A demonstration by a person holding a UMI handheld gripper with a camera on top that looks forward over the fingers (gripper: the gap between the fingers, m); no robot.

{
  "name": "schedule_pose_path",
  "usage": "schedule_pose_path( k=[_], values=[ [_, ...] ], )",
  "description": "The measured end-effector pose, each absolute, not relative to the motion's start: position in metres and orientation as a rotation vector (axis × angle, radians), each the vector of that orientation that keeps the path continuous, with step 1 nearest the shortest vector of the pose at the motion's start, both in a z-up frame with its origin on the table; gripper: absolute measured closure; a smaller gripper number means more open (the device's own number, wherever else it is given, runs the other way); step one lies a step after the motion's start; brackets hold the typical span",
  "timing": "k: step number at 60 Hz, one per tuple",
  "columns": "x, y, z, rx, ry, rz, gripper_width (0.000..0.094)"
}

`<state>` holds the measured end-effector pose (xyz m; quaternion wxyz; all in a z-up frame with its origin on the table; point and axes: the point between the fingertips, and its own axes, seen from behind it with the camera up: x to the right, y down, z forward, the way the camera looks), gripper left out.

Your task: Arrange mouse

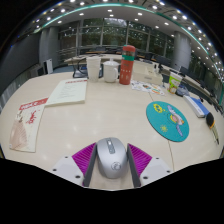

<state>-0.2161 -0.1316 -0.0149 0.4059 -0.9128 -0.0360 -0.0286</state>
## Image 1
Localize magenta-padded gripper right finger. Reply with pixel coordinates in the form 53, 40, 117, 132
126, 143, 174, 188

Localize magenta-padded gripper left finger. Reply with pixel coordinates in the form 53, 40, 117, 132
50, 142, 98, 188

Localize silver computer mouse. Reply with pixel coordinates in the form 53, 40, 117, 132
96, 137, 129, 180

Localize round teal printed mouse pad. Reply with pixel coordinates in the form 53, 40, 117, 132
145, 100, 190, 143

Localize red and white leaflet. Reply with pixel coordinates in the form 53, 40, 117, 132
8, 97, 49, 153

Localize yellow and black handheld microphone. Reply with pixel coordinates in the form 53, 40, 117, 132
205, 112, 221, 146

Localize blue and white book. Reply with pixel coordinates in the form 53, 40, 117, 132
183, 94, 211, 119

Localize white printed booklet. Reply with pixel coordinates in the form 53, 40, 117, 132
45, 78, 88, 107

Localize colourful sticker sheet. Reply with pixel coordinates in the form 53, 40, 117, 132
130, 80, 166, 97

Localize black desk microphone console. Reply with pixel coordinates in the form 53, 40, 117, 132
176, 83, 191, 98

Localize green printed paper cup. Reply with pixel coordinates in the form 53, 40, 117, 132
167, 71, 184, 95

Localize white open box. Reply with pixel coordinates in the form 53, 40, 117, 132
132, 64, 164, 86

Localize grey box monitor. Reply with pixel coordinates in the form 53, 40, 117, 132
29, 64, 46, 78

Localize stack of white paper cups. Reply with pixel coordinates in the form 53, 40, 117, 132
85, 55, 102, 83

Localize red drink bottle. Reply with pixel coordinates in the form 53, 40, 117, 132
118, 44, 137, 86

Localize white standing appliance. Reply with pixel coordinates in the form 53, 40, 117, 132
44, 58, 54, 75

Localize white lidded mug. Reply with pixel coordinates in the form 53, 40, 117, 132
102, 59, 120, 84

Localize long curved conference table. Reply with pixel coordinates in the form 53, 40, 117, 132
63, 53, 124, 67

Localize ceiling lights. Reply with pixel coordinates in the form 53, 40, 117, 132
31, 0, 224, 83

